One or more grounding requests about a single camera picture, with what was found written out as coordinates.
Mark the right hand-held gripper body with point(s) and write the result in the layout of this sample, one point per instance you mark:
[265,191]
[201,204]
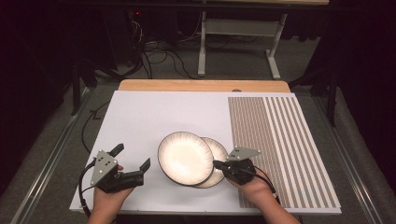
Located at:
[241,171]

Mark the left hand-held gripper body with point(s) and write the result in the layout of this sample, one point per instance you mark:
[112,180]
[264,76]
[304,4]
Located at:
[104,169]

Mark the white plate with dark rim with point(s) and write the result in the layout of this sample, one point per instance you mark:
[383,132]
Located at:
[185,157]
[218,151]

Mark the person's right hand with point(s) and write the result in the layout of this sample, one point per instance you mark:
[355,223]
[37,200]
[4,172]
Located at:
[260,189]

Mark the person's left hand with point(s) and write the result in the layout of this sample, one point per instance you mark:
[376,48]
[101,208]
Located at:
[112,197]

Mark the brown striped placemat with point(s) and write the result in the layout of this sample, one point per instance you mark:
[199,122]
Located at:
[280,124]

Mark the dark metal stand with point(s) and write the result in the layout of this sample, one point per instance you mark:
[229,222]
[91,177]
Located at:
[332,96]
[75,87]

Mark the wooden table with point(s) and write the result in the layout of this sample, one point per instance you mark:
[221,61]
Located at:
[202,85]

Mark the black computer case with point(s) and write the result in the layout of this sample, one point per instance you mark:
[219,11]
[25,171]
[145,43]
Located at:
[123,37]

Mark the aluminium floor rail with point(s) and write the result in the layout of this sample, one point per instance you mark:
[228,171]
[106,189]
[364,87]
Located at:
[348,161]
[46,165]

